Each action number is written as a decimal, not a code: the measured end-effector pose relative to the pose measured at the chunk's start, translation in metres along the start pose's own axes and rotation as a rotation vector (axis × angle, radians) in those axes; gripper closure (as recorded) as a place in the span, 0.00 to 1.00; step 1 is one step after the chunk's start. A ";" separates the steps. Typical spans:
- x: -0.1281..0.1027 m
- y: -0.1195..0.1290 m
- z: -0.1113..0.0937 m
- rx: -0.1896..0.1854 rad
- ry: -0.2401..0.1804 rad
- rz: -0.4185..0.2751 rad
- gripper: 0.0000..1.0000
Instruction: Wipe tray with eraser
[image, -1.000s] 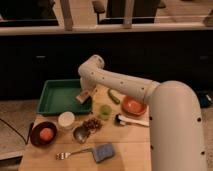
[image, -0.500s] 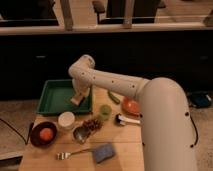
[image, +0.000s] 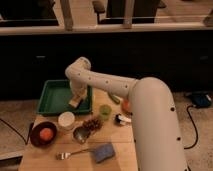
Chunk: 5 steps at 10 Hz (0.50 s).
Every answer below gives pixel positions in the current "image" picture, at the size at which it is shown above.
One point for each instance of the wooden felt eraser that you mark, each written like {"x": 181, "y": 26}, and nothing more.
{"x": 75, "y": 101}

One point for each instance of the wooden board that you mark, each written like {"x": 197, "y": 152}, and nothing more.
{"x": 43, "y": 159}

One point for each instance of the orange bowl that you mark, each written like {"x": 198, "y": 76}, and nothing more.
{"x": 125, "y": 106}

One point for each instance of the blue sponge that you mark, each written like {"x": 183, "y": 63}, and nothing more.
{"x": 103, "y": 152}

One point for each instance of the dark red bowl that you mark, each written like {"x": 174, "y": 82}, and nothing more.
{"x": 35, "y": 134}

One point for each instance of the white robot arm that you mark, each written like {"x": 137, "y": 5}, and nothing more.
{"x": 158, "y": 140}

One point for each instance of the green plastic tray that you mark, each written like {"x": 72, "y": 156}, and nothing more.
{"x": 55, "y": 98}

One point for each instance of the brown dried cluster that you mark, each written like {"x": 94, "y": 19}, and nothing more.
{"x": 93, "y": 124}

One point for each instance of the white round container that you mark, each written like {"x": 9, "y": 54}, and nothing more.
{"x": 66, "y": 120}

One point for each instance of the small green cup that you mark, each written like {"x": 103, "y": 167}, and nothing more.
{"x": 104, "y": 112}

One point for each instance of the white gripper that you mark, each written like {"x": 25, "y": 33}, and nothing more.
{"x": 79, "y": 90}

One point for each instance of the orange fruit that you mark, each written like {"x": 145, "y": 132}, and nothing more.
{"x": 46, "y": 134}

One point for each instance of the metal measuring cup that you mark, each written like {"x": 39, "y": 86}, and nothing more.
{"x": 81, "y": 134}

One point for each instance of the metal fork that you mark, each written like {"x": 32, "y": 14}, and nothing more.
{"x": 66, "y": 155}

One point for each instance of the black chair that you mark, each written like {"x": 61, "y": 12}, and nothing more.
{"x": 124, "y": 11}

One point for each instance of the blue black device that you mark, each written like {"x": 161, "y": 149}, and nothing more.
{"x": 200, "y": 99}

